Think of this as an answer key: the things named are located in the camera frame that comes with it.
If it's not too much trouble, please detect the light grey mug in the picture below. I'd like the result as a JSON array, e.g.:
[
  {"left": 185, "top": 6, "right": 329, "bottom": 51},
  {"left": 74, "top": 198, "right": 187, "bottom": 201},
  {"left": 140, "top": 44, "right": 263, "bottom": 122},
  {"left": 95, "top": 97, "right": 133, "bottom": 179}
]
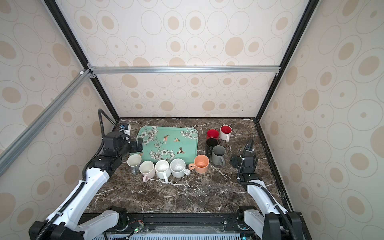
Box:
[{"left": 127, "top": 154, "right": 142, "bottom": 175}]

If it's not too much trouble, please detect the dark grey mug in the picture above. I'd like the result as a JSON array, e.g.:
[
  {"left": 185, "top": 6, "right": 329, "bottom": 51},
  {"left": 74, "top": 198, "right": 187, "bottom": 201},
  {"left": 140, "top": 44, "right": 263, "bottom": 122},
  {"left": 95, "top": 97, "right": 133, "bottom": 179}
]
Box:
[{"left": 212, "top": 146, "right": 226, "bottom": 167}]

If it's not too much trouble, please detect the pink mug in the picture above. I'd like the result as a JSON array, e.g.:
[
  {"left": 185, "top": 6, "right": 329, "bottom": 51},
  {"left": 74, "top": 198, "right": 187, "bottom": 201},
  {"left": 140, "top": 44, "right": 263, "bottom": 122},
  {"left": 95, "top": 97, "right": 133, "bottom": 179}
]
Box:
[{"left": 139, "top": 161, "right": 156, "bottom": 183}]

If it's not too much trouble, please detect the white mug back row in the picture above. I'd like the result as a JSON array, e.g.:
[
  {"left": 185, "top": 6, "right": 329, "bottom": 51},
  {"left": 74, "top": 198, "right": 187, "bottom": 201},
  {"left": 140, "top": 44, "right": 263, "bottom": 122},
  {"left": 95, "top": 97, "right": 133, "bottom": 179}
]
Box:
[{"left": 219, "top": 125, "right": 233, "bottom": 142}]

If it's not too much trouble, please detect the white round mug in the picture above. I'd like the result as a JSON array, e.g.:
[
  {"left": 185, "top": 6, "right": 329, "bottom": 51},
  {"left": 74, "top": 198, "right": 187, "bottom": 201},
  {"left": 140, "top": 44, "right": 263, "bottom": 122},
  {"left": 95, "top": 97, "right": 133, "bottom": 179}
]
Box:
[{"left": 155, "top": 160, "right": 172, "bottom": 184}]

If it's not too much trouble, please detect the cream orange mug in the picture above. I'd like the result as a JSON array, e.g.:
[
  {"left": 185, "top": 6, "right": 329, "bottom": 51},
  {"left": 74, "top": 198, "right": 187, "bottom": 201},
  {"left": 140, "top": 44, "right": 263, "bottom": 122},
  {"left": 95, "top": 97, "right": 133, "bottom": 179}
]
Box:
[{"left": 189, "top": 155, "right": 209, "bottom": 174}]

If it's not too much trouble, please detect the red mug black handle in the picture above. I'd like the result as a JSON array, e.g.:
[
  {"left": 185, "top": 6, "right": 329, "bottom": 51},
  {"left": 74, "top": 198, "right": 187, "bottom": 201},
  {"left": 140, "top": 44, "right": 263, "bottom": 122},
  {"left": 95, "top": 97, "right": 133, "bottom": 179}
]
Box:
[{"left": 207, "top": 129, "right": 220, "bottom": 140}]

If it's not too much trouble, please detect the cream speckled mug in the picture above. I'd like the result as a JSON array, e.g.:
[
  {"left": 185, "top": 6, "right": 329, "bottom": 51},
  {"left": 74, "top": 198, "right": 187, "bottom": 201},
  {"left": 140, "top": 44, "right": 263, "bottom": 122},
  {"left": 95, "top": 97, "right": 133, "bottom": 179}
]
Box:
[{"left": 170, "top": 159, "right": 191, "bottom": 178}]

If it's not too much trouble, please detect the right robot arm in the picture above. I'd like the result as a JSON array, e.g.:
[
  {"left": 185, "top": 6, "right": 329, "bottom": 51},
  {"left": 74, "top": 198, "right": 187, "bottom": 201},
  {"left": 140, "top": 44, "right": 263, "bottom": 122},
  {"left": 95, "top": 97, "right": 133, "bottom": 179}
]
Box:
[{"left": 230, "top": 139, "right": 304, "bottom": 240}]

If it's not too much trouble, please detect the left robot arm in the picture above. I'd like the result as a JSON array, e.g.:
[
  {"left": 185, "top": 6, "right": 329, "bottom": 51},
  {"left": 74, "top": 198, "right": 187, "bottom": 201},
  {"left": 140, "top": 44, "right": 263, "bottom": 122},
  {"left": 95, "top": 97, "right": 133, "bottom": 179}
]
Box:
[{"left": 29, "top": 126, "right": 143, "bottom": 240}]

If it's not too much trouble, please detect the green floral bird tray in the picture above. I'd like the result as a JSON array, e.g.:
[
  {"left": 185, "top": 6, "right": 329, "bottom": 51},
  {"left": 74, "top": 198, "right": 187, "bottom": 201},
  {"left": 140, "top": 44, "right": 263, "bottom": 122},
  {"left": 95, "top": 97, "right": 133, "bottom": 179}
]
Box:
[{"left": 137, "top": 126, "right": 199, "bottom": 164}]

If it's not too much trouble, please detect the green led circuit board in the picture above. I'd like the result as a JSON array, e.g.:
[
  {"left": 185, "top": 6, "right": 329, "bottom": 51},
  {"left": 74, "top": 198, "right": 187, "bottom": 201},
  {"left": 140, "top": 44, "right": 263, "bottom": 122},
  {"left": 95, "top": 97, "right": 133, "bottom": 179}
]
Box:
[{"left": 128, "top": 221, "right": 145, "bottom": 234}]

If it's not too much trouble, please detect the horizontal aluminium bar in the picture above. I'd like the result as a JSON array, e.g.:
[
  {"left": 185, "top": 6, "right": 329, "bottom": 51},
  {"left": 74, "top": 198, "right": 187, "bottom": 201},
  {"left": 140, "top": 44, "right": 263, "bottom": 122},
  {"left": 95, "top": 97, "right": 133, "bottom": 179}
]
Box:
[{"left": 91, "top": 66, "right": 280, "bottom": 74}]

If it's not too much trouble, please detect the left diagonal aluminium bar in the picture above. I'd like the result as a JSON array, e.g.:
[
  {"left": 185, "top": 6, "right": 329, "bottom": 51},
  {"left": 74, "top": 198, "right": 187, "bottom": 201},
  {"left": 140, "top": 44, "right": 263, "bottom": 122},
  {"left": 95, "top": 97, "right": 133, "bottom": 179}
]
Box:
[{"left": 1, "top": 70, "right": 91, "bottom": 175}]

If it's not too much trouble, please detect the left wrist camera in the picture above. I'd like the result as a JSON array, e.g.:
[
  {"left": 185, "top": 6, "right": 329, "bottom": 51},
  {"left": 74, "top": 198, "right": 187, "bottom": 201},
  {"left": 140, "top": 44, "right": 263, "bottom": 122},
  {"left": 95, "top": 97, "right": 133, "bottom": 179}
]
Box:
[{"left": 119, "top": 123, "right": 131, "bottom": 138}]

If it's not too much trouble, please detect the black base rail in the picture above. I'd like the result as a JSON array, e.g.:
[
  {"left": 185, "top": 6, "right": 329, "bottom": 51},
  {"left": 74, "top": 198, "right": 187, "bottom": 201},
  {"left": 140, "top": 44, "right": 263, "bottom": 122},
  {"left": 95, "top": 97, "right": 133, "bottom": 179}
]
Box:
[{"left": 77, "top": 211, "right": 313, "bottom": 240}]

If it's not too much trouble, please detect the black corner frame post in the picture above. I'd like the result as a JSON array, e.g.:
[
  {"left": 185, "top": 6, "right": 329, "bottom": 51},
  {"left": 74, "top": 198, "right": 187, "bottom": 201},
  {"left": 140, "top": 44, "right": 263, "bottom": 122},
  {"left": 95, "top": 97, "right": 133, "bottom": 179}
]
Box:
[{"left": 43, "top": 0, "right": 120, "bottom": 123}]

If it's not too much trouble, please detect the right black corner post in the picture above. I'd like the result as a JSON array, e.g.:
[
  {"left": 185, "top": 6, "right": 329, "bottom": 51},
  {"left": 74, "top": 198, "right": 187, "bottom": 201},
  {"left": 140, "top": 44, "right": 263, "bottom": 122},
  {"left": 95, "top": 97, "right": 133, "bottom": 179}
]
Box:
[{"left": 255, "top": 0, "right": 319, "bottom": 123}]

